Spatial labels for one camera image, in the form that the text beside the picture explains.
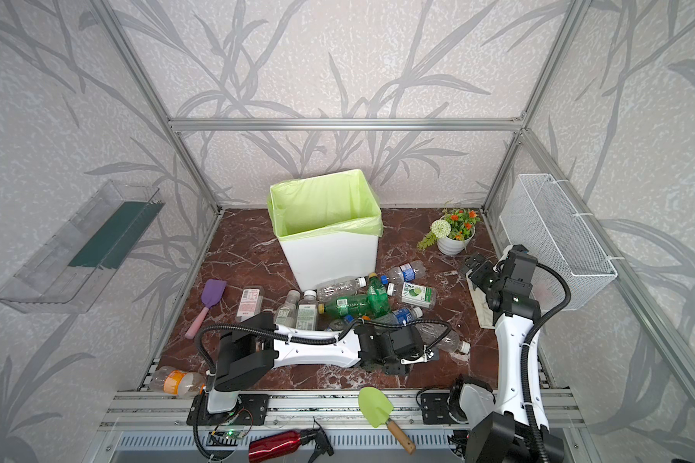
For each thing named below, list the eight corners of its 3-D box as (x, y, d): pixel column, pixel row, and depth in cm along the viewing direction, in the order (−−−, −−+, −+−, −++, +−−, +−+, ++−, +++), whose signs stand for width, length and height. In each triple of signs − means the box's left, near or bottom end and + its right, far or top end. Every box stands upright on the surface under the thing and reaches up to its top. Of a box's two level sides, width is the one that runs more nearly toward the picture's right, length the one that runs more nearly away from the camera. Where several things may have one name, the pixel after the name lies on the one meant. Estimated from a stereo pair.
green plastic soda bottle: (319, 321, 90) (317, 315, 86) (320, 304, 93) (318, 297, 90) (376, 316, 91) (376, 310, 87) (374, 299, 94) (374, 292, 91)
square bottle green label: (399, 303, 95) (400, 297, 92) (401, 287, 99) (402, 281, 96) (434, 309, 94) (436, 303, 91) (434, 293, 98) (437, 287, 95)
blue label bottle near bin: (385, 290, 96) (385, 285, 94) (378, 276, 100) (378, 271, 97) (428, 276, 100) (429, 271, 97) (420, 262, 103) (421, 257, 101)
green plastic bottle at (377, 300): (366, 317, 90) (366, 314, 88) (366, 276, 100) (366, 272, 98) (389, 317, 90) (390, 314, 88) (387, 276, 100) (387, 272, 98)
